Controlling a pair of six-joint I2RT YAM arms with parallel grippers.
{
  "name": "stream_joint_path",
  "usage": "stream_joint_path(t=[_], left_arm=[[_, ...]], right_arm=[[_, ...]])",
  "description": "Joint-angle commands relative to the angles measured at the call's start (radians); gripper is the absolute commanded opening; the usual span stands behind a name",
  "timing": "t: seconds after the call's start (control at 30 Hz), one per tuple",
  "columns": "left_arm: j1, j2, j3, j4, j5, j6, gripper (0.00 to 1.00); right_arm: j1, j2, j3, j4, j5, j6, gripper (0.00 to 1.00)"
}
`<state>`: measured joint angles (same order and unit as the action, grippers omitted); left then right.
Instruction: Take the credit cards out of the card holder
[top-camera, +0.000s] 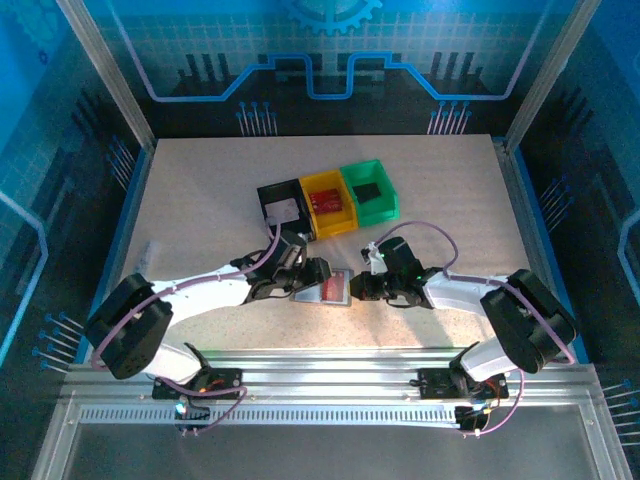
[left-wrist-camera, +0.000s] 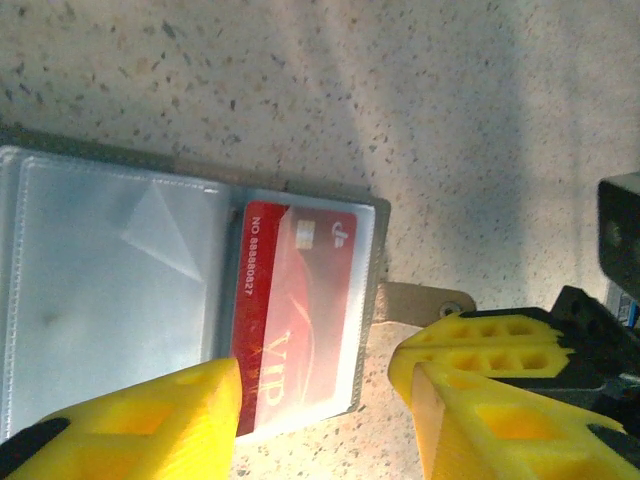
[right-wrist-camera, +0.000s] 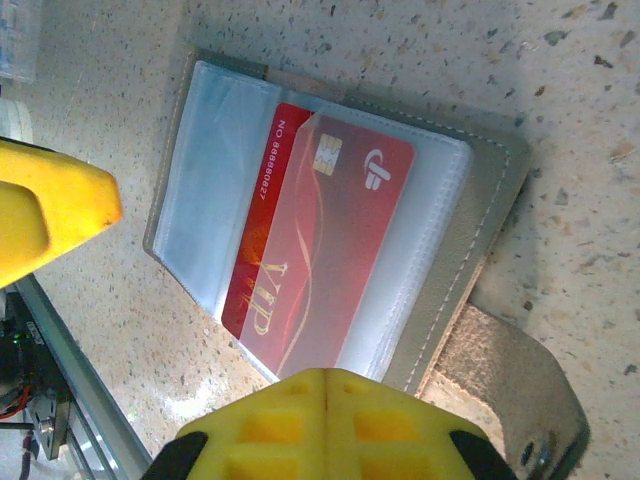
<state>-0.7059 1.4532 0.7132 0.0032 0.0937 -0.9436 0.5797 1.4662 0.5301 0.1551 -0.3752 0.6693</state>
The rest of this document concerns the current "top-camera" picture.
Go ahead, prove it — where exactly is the white card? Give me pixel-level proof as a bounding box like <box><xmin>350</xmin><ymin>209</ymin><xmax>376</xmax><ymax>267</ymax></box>
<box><xmin>264</xmin><ymin>198</ymin><xmax>301</xmax><ymax>224</ymax></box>

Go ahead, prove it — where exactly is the blue table side strip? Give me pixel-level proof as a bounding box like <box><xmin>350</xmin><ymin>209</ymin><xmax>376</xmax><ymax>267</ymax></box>
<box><xmin>513</xmin><ymin>147</ymin><xmax>591</xmax><ymax>364</ymax></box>
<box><xmin>74</xmin><ymin>147</ymin><xmax>154</xmax><ymax>364</ymax></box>

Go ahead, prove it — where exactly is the aluminium side rail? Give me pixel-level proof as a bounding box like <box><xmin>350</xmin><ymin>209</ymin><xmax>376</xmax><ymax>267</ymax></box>
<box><xmin>492</xmin><ymin>139</ymin><xmax>574</xmax><ymax>361</ymax></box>

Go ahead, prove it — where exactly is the aluminium rail frame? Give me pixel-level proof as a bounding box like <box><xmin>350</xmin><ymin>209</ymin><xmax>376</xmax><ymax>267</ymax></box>
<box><xmin>29</xmin><ymin>347</ymin><xmax>634</xmax><ymax>480</ymax></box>

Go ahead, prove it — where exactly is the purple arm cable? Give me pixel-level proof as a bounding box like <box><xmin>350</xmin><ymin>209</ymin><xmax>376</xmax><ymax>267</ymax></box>
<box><xmin>377</xmin><ymin>221</ymin><xmax>576</xmax><ymax>440</ymax></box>
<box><xmin>92</xmin><ymin>224</ymin><xmax>281</xmax><ymax>437</ymax></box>

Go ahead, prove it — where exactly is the green plastic bin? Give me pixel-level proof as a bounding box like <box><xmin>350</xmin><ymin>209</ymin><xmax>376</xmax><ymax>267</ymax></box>
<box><xmin>339</xmin><ymin>158</ymin><xmax>401</xmax><ymax>229</ymax></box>

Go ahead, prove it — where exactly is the black plastic bin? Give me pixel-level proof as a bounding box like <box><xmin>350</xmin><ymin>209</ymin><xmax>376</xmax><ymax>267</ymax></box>
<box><xmin>256</xmin><ymin>178</ymin><xmax>317</xmax><ymax>241</ymax></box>

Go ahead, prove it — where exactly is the yellow plastic bin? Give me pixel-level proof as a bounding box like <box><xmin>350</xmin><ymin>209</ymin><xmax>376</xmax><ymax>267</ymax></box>
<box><xmin>299</xmin><ymin>169</ymin><xmax>359</xmax><ymax>239</ymax></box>

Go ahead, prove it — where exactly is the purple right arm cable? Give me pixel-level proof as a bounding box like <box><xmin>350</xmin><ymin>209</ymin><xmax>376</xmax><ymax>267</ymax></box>
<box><xmin>377</xmin><ymin>221</ymin><xmax>576</xmax><ymax>440</ymax></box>

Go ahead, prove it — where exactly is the slotted grey cable duct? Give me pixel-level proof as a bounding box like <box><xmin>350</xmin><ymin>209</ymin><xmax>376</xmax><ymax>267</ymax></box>
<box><xmin>79</xmin><ymin>407</ymin><xmax>461</xmax><ymax>426</ymax></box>

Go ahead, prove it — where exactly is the grey card holder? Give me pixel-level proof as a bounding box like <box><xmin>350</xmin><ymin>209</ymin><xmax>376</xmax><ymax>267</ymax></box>
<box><xmin>288</xmin><ymin>268</ymin><xmax>354</xmax><ymax>307</ymax></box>

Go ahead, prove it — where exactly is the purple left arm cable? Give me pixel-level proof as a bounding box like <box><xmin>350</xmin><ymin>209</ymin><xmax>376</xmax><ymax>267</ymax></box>
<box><xmin>92</xmin><ymin>224</ymin><xmax>281</xmax><ymax>437</ymax></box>

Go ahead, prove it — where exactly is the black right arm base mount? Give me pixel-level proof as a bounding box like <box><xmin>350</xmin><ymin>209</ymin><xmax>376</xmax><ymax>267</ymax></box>
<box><xmin>417</xmin><ymin>367</ymin><xmax>510</xmax><ymax>401</ymax></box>

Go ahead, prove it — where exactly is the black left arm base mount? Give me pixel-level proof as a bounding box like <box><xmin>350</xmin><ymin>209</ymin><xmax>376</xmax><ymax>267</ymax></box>
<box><xmin>151</xmin><ymin>367</ymin><xmax>246</xmax><ymax>401</ymax></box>

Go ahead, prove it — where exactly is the aluminium frame post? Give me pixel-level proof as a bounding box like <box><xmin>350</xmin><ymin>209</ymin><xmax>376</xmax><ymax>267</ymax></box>
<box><xmin>503</xmin><ymin>0</ymin><xmax>604</xmax><ymax>151</ymax></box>
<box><xmin>53</xmin><ymin>0</ymin><xmax>157</xmax><ymax>151</ymax></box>

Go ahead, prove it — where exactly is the red circuit board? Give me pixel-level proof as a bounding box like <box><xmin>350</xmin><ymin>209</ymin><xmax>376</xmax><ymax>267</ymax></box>
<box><xmin>309</xmin><ymin>188</ymin><xmax>345</xmax><ymax>214</ymax></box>

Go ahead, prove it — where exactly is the black controller box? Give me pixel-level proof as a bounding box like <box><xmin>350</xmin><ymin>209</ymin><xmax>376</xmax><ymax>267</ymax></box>
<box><xmin>453</xmin><ymin>403</ymin><xmax>489</xmax><ymax>434</ymax></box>
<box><xmin>172</xmin><ymin>397</ymin><xmax>211</xmax><ymax>432</ymax></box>

